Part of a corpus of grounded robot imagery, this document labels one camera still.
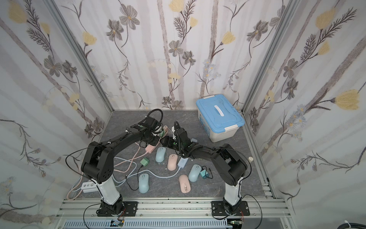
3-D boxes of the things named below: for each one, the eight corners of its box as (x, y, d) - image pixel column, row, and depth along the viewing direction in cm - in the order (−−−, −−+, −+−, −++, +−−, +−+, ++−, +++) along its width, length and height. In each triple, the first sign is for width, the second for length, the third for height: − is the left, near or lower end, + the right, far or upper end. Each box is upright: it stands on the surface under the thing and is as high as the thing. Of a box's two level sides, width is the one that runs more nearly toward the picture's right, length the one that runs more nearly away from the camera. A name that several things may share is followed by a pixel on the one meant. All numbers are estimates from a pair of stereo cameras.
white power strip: (83, 192, 81) (78, 190, 77) (87, 184, 84) (82, 181, 80) (97, 192, 81) (93, 190, 78) (100, 184, 84) (96, 182, 80)
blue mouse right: (186, 179, 86) (186, 177, 84) (193, 163, 92) (193, 162, 90) (196, 183, 84) (196, 182, 82) (202, 167, 91) (202, 166, 89)
